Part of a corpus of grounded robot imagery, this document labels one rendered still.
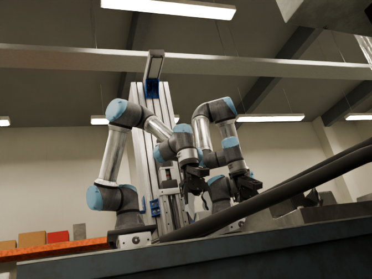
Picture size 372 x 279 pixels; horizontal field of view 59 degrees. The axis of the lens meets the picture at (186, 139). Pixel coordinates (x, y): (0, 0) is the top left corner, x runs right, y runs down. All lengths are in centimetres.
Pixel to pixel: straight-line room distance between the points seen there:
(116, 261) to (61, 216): 610
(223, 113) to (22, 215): 537
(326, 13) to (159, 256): 47
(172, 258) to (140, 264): 5
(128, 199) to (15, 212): 517
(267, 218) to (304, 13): 62
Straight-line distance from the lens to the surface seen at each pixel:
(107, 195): 160
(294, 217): 92
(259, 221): 104
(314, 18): 59
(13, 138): 729
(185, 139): 123
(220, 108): 179
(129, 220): 164
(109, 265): 55
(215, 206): 177
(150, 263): 56
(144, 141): 203
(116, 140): 158
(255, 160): 807
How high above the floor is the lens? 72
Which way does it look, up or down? 25 degrees up
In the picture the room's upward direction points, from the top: 12 degrees counter-clockwise
